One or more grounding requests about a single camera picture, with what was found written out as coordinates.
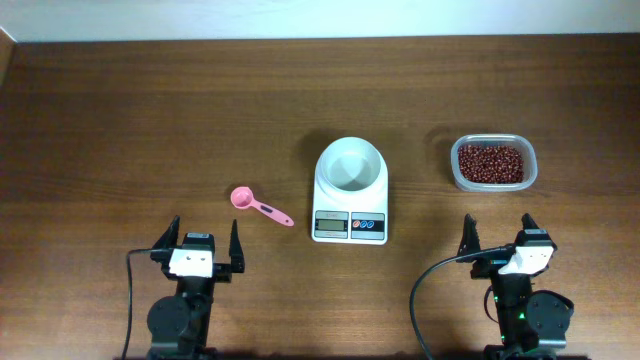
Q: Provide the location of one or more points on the white digital kitchen scale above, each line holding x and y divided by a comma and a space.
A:
356, 218

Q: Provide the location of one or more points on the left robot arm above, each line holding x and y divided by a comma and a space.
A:
179, 323

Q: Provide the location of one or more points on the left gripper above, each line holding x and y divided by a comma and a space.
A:
221, 274

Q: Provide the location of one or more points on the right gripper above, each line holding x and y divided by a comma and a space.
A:
482, 268

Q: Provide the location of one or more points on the red adzuki beans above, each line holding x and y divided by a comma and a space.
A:
491, 164

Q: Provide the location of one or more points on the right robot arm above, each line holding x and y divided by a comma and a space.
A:
532, 324

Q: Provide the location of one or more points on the pink measuring scoop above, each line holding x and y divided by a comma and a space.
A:
243, 198

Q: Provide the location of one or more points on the white round bowl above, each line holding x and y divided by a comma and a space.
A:
351, 165

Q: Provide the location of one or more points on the clear plastic container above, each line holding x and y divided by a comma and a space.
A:
516, 141

